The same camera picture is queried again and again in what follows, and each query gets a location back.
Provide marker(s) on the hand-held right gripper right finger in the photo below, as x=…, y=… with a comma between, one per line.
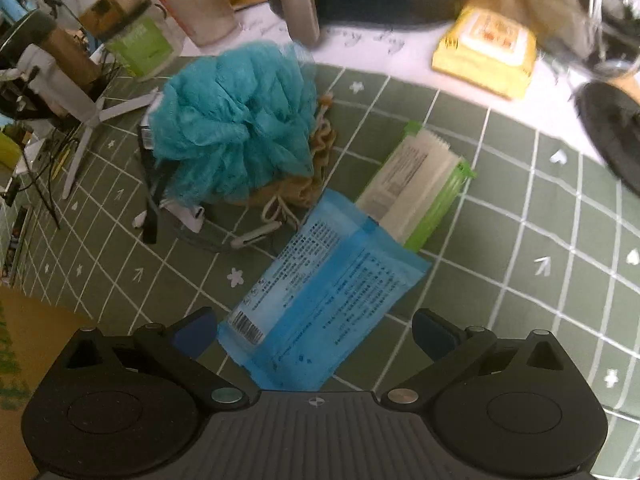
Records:
x=430, y=335

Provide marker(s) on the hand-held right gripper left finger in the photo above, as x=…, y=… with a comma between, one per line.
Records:
x=195, y=332

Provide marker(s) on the blue wet wipes packet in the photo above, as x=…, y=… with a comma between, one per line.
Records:
x=320, y=290

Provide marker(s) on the green and white packet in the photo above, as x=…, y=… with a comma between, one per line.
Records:
x=415, y=185

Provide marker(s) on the teal mesh bath loofah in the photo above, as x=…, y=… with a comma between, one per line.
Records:
x=230, y=120

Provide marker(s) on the green checked tablecloth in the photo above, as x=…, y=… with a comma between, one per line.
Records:
x=500, y=210

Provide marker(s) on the white tripod stand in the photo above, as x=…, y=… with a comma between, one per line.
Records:
x=85, y=112

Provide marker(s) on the black round kettle base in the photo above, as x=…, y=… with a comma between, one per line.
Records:
x=615, y=125

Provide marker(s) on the white sheet with writing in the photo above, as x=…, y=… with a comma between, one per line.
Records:
x=400, y=50

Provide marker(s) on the yellow wipes packet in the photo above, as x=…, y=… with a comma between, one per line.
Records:
x=487, y=50

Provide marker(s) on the green label jar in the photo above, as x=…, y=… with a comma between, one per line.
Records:
x=142, y=45

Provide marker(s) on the beige tumbler with grey lid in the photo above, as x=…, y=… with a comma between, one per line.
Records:
x=192, y=0

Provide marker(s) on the glass bowl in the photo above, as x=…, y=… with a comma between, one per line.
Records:
x=600, y=20

